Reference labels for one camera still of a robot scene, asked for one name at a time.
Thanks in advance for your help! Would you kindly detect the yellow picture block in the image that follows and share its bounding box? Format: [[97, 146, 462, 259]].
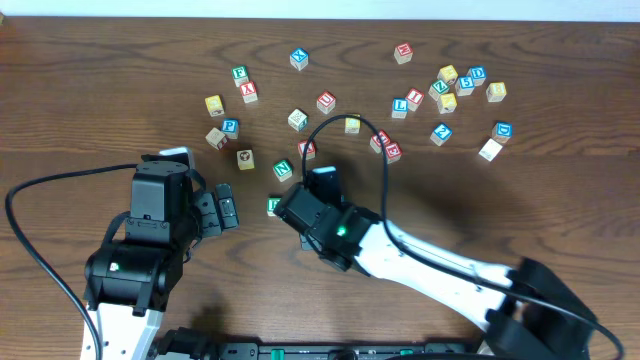
[[237, 150, 255, 170]]

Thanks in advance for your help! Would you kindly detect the yellow block far left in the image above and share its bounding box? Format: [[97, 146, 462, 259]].
[[204, 95, 225, 117]]

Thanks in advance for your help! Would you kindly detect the blue D block lower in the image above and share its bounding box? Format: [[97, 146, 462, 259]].
[[491, 122, 513, 144]]

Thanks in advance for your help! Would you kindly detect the plain wood red-sided block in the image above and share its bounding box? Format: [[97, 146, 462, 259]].
[[205, 128, 228, 150]]

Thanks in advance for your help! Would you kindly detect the green Z block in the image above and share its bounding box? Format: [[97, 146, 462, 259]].
[[428, 79, 450, 101]]

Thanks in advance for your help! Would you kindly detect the yellow block top right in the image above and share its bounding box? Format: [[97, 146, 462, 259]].
[[437, 65, 458, 85]]

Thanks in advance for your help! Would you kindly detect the blue X block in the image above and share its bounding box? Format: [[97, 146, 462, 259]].
[[289, 48, 309, 71]]

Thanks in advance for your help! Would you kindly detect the green F block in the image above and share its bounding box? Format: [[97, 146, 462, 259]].
[[231, 65, 250, 87]]

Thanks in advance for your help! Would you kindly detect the blue 5 block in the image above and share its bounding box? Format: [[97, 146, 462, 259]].
[[455, 76, 475, 97]]

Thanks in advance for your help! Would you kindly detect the red A block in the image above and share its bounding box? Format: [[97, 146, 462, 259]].
[[297, 140, 316, 160]]

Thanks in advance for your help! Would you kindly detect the blue P block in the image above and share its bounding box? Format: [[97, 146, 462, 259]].
[[220, 118, 239, 139]]

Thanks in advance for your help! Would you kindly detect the blue L block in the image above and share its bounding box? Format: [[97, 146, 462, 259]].
[[391, 98, 409, 119]]

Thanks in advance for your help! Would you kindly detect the red u block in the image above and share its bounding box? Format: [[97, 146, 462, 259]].
[[316, 91, 336, 114], [369, 130, 391, 153]]

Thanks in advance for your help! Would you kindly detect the yellow block centre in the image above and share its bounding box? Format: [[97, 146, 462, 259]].
[[345, 114, 361, 134]]

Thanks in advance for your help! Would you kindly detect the plain wood block right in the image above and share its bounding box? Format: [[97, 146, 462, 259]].
[[479, 138, 503, 162]]

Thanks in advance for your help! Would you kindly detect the blue D block upper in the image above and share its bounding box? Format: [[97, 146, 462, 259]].
[[467, 66, 487, 87]]

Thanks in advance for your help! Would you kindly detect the red U block lower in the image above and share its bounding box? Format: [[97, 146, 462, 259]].
[[369, 130, 391, 153]]

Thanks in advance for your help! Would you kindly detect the yellow block below Z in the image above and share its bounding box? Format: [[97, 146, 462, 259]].
[[437, 93, 457, 114]]

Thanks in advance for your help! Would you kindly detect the red E block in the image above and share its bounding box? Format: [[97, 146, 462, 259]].
[[384, 142, 403, 164]]

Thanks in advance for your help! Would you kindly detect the red I block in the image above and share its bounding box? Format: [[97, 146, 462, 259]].
[[405, 88, 425, 112]]

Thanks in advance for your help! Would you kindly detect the red H block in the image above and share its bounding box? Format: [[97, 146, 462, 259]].
[[394, 42, 414, 65]]

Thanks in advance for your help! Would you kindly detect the blue 2 block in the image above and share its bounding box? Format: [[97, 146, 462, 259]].
[[430, 123, 453, 146]]

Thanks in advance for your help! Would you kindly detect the yellow 8 block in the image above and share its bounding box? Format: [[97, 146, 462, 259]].
[[486, 82, 507, 103]]

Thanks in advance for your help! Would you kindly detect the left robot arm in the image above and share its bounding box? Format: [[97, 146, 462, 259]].
[[80, 147, 239, 359]]

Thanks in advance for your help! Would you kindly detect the plain wood green-sided block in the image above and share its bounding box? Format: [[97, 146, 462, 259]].
[[288, 108, 308, 132]]

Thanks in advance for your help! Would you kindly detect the blue d block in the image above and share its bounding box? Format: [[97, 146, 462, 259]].
[[491, 122, 513, 144], [467, 66, 487, 87]]

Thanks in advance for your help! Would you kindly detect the green R block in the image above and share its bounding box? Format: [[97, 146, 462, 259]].
[[266, 197, 281, 216]]

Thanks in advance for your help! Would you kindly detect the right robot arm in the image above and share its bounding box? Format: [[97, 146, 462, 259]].
[[274, 184, 595, 360]]

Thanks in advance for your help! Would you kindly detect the green N block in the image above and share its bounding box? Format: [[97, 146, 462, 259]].
[[273, 159, 293, 182]]

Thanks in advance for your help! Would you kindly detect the red U block upper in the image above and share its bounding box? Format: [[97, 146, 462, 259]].
[[316, 91, 336, 114]]

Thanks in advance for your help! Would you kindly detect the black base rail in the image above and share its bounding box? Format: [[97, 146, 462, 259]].
[[149, 327, 481, 360]]

